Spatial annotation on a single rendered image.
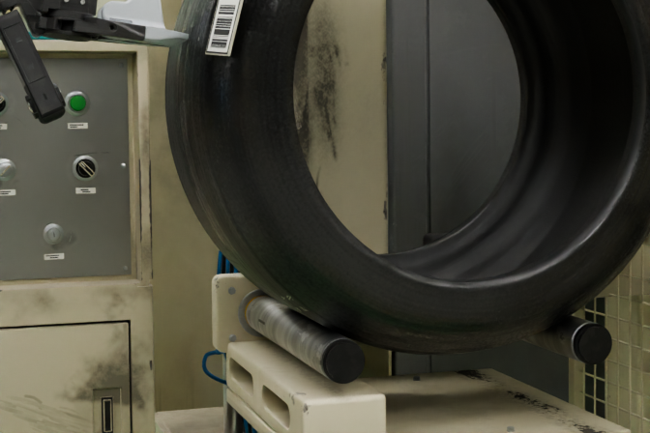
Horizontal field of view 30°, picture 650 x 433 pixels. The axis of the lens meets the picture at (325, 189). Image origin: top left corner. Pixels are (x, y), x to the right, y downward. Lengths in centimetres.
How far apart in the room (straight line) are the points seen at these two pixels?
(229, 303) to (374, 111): 32
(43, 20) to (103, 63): 69
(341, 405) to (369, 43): 56
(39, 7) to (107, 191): 71
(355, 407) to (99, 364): 73
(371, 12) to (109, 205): 55
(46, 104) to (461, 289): 45
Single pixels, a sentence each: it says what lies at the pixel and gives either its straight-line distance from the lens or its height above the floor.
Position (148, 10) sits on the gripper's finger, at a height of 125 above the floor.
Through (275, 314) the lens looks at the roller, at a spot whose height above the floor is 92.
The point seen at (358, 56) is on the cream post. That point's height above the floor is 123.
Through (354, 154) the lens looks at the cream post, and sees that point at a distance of 159.
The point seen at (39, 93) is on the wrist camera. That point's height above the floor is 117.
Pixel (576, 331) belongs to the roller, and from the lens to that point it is 133.
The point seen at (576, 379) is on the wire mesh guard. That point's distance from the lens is 177.
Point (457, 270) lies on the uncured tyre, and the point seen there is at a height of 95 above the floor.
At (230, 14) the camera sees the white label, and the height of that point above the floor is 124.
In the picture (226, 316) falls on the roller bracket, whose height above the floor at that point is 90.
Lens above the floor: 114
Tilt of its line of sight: 3 degrees down
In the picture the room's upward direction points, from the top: 1 degrees counter-clockwise
